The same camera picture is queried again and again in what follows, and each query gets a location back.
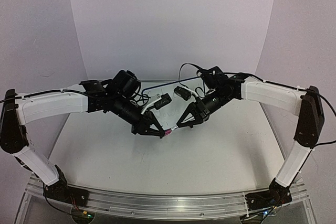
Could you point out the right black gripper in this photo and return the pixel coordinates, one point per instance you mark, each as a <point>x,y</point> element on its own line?
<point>200,112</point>

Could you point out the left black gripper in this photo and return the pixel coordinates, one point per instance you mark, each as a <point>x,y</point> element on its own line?
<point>148,119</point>

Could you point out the magenta marker cap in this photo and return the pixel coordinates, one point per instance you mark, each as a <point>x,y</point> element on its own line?
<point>167,132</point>

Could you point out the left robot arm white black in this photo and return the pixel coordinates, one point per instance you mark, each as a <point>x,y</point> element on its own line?
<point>119,95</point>

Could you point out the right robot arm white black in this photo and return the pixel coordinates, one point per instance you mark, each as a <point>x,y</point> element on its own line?
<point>302,107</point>

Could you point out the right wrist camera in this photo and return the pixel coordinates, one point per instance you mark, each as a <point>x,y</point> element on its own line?
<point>186,93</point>

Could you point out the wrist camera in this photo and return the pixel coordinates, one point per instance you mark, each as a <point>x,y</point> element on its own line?
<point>186,93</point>
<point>160,102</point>

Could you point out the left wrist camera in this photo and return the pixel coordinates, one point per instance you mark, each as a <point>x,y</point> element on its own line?
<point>160,102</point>

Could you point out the aluminium front rail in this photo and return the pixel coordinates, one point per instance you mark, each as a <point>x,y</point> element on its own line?
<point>92,205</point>

